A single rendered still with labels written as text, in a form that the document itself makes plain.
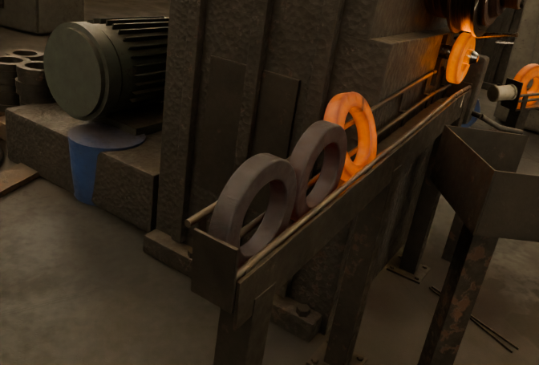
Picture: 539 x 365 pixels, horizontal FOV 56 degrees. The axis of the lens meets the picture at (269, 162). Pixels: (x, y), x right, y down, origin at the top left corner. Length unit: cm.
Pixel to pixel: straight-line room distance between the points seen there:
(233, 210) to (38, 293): 112
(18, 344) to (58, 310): 15
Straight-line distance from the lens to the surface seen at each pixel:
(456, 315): 135
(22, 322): 162
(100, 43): 203
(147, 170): 189
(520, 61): 448
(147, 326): 158
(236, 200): 67
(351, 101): 106
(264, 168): 70
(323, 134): 84
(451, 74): 166
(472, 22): 156
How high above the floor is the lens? 103
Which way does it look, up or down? 22 degrees down
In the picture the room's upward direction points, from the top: 9 degrees clockwise
